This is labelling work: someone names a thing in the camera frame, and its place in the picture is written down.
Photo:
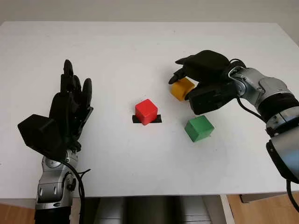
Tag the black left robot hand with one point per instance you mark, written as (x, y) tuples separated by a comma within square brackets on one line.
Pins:
[(66, 112)]

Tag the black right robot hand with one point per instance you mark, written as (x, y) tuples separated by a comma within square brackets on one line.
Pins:
[(208, 67)]

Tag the yellow cube block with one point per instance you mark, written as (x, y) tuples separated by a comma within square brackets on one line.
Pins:
[(181, 89)]

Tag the green cube block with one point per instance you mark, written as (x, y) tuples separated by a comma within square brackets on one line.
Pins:
[(198, 129)]

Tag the red cube block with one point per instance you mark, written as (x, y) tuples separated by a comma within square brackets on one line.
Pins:
[(146, 112)]

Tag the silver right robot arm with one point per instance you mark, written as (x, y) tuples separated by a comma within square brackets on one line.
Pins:
[(254, 81)]

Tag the black tape strip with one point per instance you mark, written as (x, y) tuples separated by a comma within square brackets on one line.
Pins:
[(158, 119)]

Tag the dark grey robot torso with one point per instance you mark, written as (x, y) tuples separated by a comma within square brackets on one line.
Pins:
[(149, 210)]

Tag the white table leg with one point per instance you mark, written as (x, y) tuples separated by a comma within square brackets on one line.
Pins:
[(227, 210)]

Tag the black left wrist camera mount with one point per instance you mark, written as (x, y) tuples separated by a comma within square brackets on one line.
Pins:
[(38, 134)]

